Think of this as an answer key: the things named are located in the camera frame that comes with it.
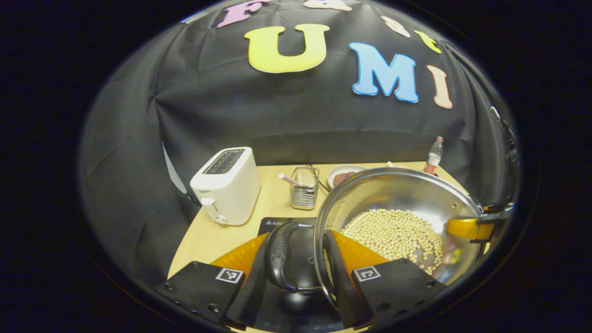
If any plastic bottle with red label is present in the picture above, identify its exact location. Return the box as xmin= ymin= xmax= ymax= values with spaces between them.
xmin=423 ymin=136 xmax=444 ymax=176

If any white oval plate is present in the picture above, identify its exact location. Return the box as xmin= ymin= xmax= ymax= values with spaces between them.
xmin=327 ymin=165 xmax=368 ymax=189

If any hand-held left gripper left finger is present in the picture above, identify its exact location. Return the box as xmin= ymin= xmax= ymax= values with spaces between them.
xmin=155 ymin=231 xmax=278 ymax=330

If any steel pot with black handles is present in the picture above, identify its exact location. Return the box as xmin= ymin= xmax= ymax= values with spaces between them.
xmin=264 ymin=166 xmax=487 ymax=320

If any white toaster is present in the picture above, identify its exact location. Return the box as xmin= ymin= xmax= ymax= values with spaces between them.
xmin=190 ymin=147 xmax=261 ymax=226

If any metal wire basket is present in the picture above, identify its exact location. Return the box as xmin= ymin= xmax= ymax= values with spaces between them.
xmin=290 ymin=166 xmax=320 ymax=210

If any metal stand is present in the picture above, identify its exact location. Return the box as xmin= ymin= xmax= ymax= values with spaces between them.
xmin=489 ymin=105 xmax=521 ymax=185

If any black power cable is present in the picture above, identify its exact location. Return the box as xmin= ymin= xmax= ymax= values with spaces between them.
xmin=305 ymin=163 xmax=330 ymax=192

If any pile of soybeans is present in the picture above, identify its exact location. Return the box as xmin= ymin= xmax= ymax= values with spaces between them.
xmin=340 ymin=209 xmax=444 ymax=276

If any black induction cooktop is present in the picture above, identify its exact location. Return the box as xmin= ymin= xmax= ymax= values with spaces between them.
xmin=252 ymin=216 xmax=345 ymax=333

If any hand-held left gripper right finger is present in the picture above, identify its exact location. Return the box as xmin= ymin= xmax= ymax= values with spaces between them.
xmin=322 ymin=229 xmax=447 ymax=330

